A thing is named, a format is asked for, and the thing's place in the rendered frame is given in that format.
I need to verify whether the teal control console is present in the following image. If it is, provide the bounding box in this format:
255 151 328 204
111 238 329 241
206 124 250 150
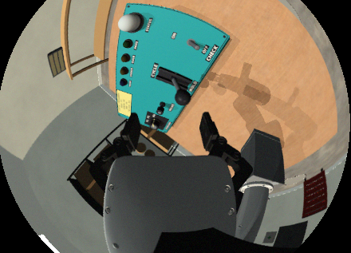
116 3 230 133

